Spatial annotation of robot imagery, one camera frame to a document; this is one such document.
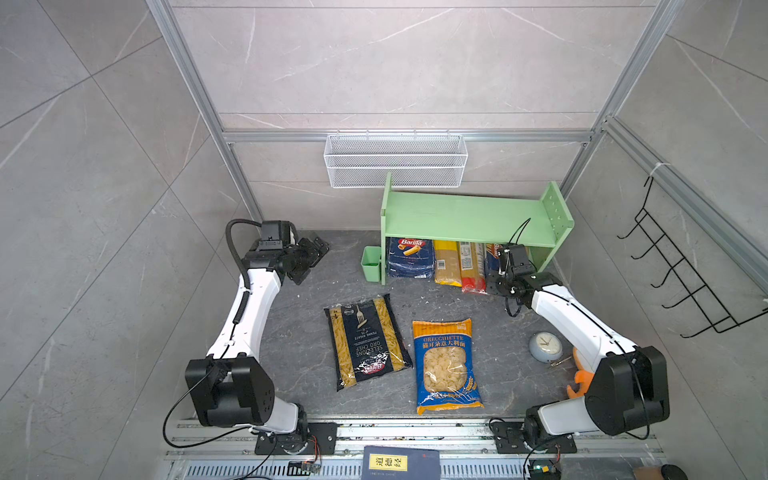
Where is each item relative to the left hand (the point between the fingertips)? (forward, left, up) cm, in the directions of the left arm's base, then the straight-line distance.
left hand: (321, 247), depth 82 cm
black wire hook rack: (-25, -84, +9) cm, 89 cm away
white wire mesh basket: (+34, -11, +5) cm, 36 cm away
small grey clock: (-23, -63, -19) cm, 70 cm away
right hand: (-5, -51, -11) cm, 53 cm away
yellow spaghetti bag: (0, -37, -9) cm, 38 cm away
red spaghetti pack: (-1, -45, -10) cm, 46 cm away
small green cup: (+11, -13, -22) cm, 28 cm away
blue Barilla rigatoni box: (0, -25, -6) cm, 26 cm away
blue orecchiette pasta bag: (-30, -34, -22) cm, 50 cm away
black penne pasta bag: (-19, -12, -19) cm, 30 cm away
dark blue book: (-49, -20, -22) cm, 57 cm away
